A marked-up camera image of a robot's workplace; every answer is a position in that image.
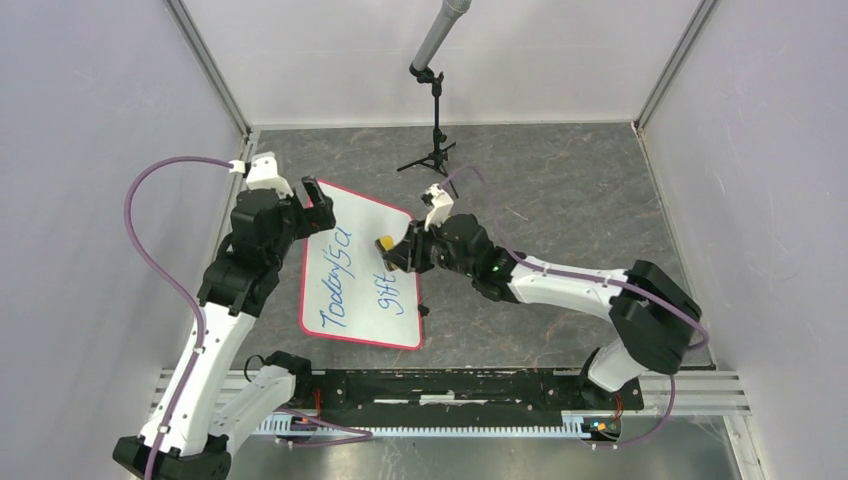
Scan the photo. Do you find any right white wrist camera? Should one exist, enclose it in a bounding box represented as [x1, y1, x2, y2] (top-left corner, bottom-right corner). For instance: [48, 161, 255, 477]
[421, 183, 454, 231]

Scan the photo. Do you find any white toothed cable duct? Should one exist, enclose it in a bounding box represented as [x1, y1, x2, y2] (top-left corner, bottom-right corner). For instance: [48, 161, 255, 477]
[255, 413, 621, 442]

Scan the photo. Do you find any purple cable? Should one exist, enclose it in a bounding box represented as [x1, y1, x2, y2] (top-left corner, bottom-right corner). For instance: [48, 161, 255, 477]
[123, 156, 248, 480]
[440, 165, 711, 452]

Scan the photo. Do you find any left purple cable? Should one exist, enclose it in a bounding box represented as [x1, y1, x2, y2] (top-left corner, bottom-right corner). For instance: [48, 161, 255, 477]
[123, 156, 248, 480]

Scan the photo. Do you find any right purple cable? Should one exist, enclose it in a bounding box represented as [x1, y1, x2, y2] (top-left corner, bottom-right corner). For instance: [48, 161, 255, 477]
[440, 165, 711, 452]

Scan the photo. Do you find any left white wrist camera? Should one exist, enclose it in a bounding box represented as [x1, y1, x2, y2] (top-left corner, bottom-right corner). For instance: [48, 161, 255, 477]
[228, 151, 294, 199]

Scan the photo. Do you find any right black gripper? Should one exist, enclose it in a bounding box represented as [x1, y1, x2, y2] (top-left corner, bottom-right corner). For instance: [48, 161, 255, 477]
[384, 216, 476, 279]

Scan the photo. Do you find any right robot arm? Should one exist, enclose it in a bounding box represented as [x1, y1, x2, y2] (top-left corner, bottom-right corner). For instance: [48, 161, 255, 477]
[375, 214, 708, 408]

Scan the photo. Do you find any pink framed whiteboard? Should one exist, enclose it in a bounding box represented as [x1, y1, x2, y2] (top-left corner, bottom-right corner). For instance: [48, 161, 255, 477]
[299, 179, 423, 350]

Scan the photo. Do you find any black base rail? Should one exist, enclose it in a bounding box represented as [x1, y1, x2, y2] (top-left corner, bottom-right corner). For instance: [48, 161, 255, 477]
[287, 368, 645, 428]

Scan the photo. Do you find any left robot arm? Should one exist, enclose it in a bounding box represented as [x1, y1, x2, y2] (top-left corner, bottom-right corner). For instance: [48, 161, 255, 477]
[112, 176, 336, 479]

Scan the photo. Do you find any microphone on black tripod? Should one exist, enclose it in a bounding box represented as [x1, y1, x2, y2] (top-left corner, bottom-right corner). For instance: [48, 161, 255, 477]
[396, 0, 472, 178]

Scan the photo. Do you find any yellow eraser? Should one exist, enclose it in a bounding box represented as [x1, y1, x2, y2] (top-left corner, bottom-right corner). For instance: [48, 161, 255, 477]
[374, 235, 397, 271]

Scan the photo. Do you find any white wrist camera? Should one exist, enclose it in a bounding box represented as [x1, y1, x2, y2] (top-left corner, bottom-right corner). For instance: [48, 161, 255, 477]
[421, 183, 454, 231]
[228, 151, 294, 199]

